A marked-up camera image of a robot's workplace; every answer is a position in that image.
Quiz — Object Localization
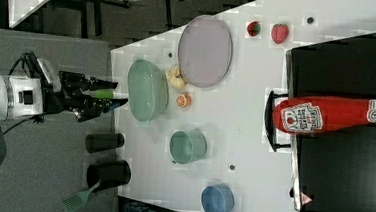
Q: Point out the red ketchup bottle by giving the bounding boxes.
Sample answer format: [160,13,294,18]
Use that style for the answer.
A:
[271,96,376,135]

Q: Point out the pink toy strawberry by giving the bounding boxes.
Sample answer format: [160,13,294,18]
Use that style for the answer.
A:
[271,24,289,44]

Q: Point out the orange slice toy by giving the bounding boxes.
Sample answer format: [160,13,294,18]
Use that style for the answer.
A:
[176,92,192,108]

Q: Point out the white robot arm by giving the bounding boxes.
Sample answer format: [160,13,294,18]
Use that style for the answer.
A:
[0,74,128,166]

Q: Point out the green slotted spatula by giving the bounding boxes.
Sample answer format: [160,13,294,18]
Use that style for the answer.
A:
[62,182,100,212]

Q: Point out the black toaster oven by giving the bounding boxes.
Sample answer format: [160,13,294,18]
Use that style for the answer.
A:
[264,33,376,212]

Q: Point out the lilac round plate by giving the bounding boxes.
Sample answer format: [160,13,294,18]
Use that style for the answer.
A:
[177,15,233,88]

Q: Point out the large black utensil cup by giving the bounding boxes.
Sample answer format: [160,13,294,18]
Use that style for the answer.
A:
[86,160,131,193]

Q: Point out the green perforated colander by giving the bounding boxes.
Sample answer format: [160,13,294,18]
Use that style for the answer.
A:
[127,59,169,122]

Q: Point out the small black cylinder cup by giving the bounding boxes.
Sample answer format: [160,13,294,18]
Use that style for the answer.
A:
[85,133,125,153]

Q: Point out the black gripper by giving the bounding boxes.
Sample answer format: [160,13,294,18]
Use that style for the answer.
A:
[43,71,129,123]

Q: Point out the yellow toy banana bunch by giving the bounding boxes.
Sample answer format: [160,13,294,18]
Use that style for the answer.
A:
[165,65,187,89]

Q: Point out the blue bowl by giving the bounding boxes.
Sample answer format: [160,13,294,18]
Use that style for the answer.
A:
[200,183,235,212]

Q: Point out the dark red toy strawberry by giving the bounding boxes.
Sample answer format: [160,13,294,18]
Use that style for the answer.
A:
[246,21,261,37]

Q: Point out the green cup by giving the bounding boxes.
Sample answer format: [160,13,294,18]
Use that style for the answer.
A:
[169,129,207,165]

